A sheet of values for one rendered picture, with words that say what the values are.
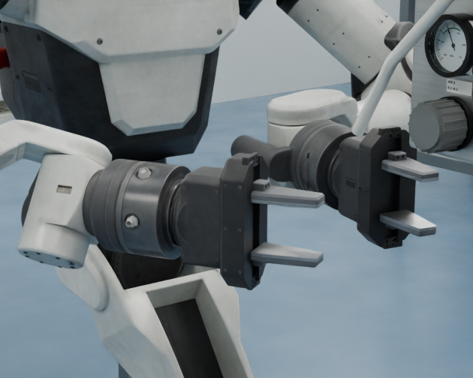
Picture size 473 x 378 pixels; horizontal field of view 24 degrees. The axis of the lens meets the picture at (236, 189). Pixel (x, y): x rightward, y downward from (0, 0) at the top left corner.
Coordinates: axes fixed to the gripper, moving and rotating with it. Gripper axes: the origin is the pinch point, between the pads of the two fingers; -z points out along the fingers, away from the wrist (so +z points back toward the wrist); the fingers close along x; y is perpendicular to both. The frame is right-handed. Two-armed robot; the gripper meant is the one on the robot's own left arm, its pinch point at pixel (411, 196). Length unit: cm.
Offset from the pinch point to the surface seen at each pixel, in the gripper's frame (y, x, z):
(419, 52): 20.2, -19.2, -28.3
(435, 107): 21.9, -16.5, -32.6
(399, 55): 22.8, -19.4, -29.9
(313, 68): -309, 88, 549
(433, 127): 22.1, -15.4, -32.8
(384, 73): 23.0, -18.1, -28.7
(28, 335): -17, 98, 212
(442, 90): 19.9, -17.1, -30.5
